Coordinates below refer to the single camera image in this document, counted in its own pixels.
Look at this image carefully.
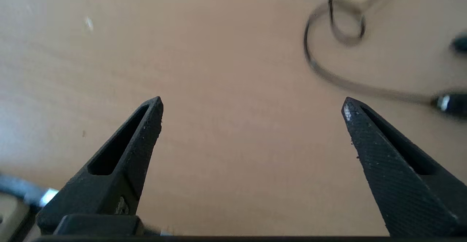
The black power cord with plug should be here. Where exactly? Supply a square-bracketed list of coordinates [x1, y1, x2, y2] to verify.
[303, 0, 467, 119]

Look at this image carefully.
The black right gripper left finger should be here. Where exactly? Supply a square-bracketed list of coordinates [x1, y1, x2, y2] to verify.
[36, 96, 164, 236]

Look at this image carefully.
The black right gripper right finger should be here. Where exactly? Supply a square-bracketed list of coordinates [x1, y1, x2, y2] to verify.
[341, 97, 467, 237]

